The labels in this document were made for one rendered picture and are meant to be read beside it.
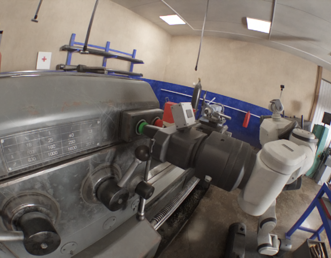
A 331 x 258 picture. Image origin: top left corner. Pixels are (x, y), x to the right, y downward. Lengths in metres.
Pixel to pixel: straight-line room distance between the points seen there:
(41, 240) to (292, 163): 0.38
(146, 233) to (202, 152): 0.47
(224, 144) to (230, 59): 5.18
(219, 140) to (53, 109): 0.26
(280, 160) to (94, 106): 0.31
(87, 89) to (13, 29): 3.37
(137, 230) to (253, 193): 0.46
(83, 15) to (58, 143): 3.80
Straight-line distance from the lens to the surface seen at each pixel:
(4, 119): 0.24
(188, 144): 0.23
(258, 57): 5.35
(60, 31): 3.71
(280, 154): 0.23
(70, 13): 3.87
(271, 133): 0.85
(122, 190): 0.31
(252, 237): 1.73
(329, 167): 4.97
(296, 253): 2.19
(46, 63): 3.43
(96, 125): 0.28
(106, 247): 0.56
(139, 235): 0.61
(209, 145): 0.22
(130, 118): 0.30
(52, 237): 0.28
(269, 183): 0.24
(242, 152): 0.22
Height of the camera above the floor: 1.34
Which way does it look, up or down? 18 degrees down
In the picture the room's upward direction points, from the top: 11 degrees clockwise
